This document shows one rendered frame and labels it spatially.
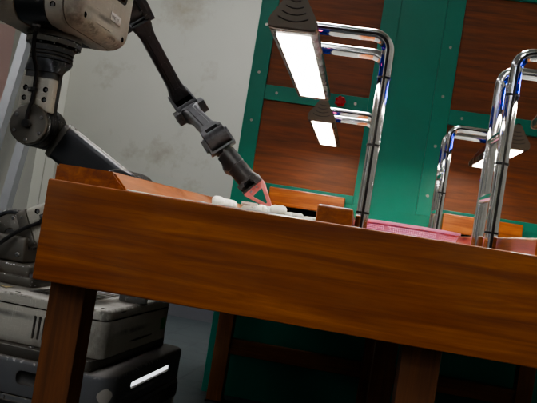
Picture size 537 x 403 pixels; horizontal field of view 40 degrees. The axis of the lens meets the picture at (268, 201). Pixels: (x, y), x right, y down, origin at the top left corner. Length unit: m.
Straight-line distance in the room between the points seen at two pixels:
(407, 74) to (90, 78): 2.84
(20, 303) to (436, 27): 1.98
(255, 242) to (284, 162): 1.87
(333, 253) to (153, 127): 4.03
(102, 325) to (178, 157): 3.37
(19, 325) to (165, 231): 0.71
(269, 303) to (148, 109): 4.06
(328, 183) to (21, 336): 1.56
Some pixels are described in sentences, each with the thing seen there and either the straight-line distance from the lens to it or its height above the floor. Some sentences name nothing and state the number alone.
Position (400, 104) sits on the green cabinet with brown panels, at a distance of 2.98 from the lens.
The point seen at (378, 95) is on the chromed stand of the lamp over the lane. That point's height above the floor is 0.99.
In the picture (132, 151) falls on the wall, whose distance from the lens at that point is 5.09.
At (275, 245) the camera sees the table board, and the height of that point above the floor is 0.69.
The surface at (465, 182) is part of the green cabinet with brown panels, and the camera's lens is 2.97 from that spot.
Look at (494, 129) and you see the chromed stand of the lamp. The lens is 1.58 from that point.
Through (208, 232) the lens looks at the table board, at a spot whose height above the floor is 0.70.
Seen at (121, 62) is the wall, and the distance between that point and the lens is 5.23.
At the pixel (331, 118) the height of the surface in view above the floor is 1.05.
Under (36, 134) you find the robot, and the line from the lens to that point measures 1.93.
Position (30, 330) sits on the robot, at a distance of 1.75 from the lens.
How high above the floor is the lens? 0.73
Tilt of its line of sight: 1 degrees up
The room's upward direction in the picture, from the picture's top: 9 degrees clockwise
